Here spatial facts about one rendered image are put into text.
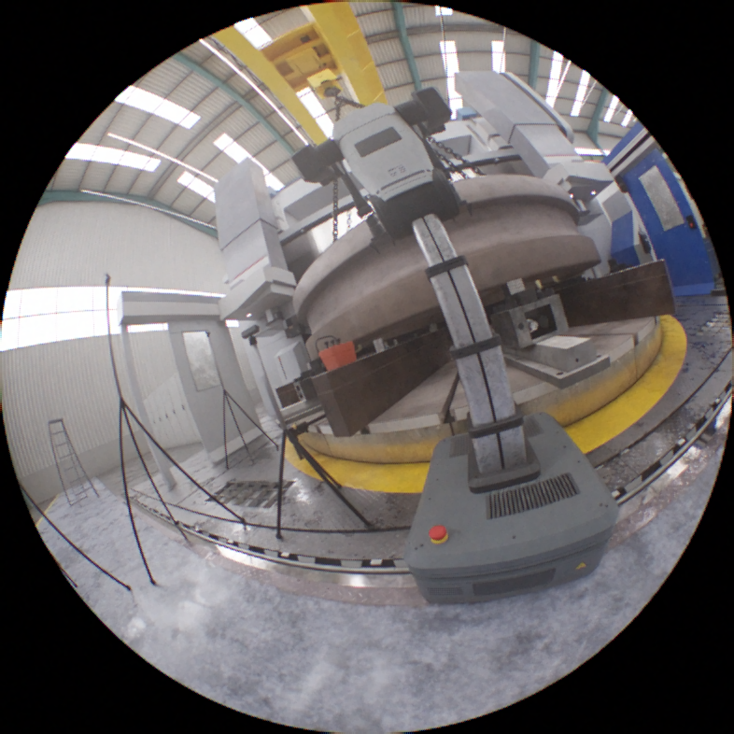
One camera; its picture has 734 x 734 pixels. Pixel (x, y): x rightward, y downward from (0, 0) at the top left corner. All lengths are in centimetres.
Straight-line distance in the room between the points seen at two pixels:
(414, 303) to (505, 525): 149
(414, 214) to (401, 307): 119
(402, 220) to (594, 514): 81
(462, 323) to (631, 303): 185
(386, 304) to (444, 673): 195
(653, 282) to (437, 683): 228
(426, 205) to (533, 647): 109
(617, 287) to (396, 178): 194
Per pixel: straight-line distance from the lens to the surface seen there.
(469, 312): 57
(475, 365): 57
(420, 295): 171
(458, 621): 76
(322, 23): 1119
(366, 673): 77
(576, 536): 58
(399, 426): 133
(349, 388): 134
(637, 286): 220
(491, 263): 176
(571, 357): 112
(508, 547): 56
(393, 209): 64
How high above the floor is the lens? 71
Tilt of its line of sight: 3 degrees down
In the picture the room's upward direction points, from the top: 20 degrees counter-clockwise
